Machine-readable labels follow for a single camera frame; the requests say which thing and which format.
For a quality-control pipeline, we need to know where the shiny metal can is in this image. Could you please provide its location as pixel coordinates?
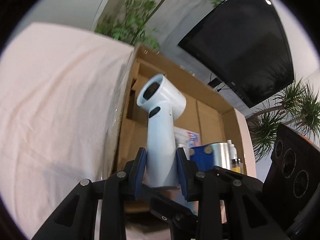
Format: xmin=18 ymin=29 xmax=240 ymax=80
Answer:
xmin=209 ymin=142 xmax=232 ymax=170

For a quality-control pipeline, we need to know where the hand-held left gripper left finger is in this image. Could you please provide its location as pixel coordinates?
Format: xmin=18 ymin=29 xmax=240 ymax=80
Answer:
xmin=32 ymin=147 xmax=151 ymax=240

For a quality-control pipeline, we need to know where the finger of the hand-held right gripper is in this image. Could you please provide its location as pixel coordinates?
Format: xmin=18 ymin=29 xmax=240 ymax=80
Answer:
xmin=189 ymin=145 xmax=263 ymax=191
xmin=149 ymin=192 xmax=201 ymax=231

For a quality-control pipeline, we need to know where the pink cloth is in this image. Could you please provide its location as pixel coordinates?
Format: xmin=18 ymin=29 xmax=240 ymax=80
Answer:
xmin=0 ymin=22 xmax=136 ymax=240

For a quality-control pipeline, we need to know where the green leafy plant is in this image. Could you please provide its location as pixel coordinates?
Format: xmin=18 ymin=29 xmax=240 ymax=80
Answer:
xmin=94 ymin=0 xmax=241 ymax=51

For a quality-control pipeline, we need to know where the white hair dryer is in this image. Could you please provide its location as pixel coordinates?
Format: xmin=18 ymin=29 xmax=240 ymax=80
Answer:
xmin=136 ymin=74 xmax=187 ymax=188

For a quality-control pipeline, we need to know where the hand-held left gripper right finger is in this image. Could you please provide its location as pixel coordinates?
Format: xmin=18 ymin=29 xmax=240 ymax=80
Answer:
xmin=175 ymin=147 xmax=288 ymax=240

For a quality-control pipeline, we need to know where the brown cardboard box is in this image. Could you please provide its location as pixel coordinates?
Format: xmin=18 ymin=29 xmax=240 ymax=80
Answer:
xmin=112 ymin=44 xmax=258 ymax=214

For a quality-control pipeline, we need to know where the yellow glass bottle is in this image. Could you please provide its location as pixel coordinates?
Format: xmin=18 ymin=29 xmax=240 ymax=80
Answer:
xmin=231 ymin=157 xmax=243 ymax=175

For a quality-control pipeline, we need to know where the spiky palm plant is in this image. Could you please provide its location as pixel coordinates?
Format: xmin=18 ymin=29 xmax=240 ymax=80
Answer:
xmin=246 ymin=79 xmax=320 ymax=161

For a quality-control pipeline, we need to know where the black flat television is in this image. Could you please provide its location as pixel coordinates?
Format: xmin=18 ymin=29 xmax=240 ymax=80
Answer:
xmin=177 ymin=0 xmax=295 ymax=109

